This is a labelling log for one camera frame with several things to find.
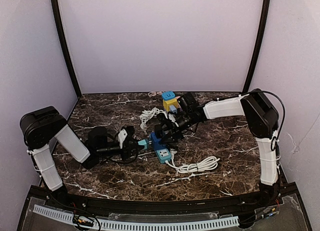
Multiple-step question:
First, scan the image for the dark blue cube socket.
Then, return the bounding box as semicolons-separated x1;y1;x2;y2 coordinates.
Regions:
149;132;166;151

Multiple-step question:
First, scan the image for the teal power strip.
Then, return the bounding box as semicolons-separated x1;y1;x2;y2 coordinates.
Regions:
155;148;174;164

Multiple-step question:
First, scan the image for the black front aluminium rail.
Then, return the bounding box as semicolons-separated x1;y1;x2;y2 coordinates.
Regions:
46;192;276;216

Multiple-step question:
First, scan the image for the blue adapter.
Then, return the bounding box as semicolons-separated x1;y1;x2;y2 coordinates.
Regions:
161;91;176;101

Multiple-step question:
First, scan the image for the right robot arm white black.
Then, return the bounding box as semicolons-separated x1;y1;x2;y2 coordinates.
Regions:
155;88;284;187

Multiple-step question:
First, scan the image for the white slotted cable duct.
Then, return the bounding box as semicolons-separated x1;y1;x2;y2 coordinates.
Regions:
32;204;240;231

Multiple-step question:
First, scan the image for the white teal strip cord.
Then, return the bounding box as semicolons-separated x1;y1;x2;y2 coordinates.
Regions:
164;148;221;174

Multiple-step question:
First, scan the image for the teal small charger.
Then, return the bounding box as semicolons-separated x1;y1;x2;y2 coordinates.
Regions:
138;139;150;150

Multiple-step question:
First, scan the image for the left black frame post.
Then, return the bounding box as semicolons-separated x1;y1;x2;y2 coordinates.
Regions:
50;0;82;99

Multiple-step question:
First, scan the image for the light blue charger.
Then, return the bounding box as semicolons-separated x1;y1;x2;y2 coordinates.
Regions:
169;105;178;114

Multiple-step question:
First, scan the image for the black plug adapter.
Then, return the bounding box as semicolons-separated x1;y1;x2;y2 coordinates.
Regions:
154;124;164;139

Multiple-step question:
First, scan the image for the right black frame post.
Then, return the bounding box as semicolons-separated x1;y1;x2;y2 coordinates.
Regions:
241;0;271;94

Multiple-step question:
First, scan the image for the yellow cube socket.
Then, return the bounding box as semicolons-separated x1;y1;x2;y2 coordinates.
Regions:
163;97;179;112

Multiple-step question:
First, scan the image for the black frame post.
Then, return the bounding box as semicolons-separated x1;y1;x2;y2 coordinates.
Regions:
50;0;82;99
241;0;271;94

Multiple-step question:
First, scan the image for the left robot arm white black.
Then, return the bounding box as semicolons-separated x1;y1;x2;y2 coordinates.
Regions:
19;106;149;192

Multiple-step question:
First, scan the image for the white power cord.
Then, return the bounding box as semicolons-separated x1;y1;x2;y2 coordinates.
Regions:
139;107;166;135

